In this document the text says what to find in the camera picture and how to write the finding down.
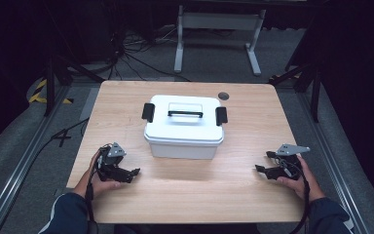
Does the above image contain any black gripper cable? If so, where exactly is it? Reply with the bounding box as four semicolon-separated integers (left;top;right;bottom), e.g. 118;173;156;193
286;160;312;234
85;162;99;234

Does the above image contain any bundle of black floor cables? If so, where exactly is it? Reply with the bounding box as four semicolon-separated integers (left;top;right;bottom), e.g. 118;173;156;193
105;23;193;83

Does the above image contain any long black floor cable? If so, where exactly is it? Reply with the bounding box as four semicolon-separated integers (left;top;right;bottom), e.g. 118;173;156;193
0;117;91;233

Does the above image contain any black tripod stand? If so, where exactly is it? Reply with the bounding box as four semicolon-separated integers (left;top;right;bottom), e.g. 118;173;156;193
42;53;105;117
268;59;323;124

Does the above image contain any person's left hand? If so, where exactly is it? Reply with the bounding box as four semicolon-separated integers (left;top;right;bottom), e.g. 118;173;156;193
73;150;122;199

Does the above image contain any person's right hand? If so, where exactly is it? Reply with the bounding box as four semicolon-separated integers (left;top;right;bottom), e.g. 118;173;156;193
277;155;326;204

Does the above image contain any white plastic storage box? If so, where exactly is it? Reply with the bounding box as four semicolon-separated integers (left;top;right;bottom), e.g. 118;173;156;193
147;138;224;161

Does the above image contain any white box lid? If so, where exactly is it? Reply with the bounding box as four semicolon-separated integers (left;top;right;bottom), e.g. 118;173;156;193
143;94;225;146

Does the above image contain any black box latch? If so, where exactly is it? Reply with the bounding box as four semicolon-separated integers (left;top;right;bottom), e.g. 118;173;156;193
214;105;229;127

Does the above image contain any white metal desk frame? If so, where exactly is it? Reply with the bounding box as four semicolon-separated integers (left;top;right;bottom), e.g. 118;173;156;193
173;4;267;77

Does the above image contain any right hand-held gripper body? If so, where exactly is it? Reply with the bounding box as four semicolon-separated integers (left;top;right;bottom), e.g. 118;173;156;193
272;143;312;181

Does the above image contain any yellow and black floor tape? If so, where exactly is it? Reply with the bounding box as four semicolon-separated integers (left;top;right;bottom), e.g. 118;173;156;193
28;78;75;105

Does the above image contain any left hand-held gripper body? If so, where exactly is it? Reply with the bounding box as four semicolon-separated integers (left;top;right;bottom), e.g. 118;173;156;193
95;141;128;182

